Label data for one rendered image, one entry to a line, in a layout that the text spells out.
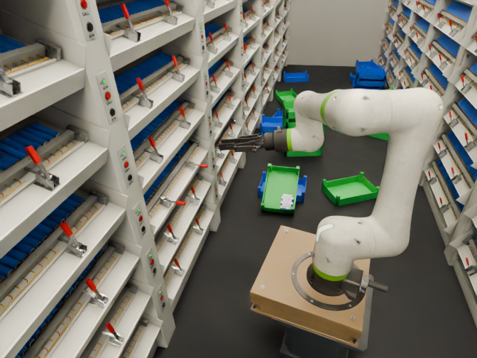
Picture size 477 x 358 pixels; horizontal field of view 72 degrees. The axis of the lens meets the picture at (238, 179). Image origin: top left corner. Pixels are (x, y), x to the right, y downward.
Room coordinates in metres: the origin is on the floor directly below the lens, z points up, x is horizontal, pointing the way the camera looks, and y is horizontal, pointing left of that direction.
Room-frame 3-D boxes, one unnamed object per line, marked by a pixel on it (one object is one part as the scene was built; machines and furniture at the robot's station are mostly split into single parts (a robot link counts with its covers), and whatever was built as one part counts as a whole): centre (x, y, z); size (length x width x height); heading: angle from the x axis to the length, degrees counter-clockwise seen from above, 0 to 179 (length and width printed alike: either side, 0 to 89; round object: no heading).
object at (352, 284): (0.72, -0.35, 0.40); 0.26 x 0.15 x 0.06; 63
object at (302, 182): (1.77, -0.29, 0.04); 0.30 x 0.20 x 0.08; 75
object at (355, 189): (1.72, -0.73, 0.04); 0.30 x 0.20 x 0.08; 104
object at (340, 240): (0.75, -0.32, 0.53); 0.16 x 0.13 x 0.19; 94
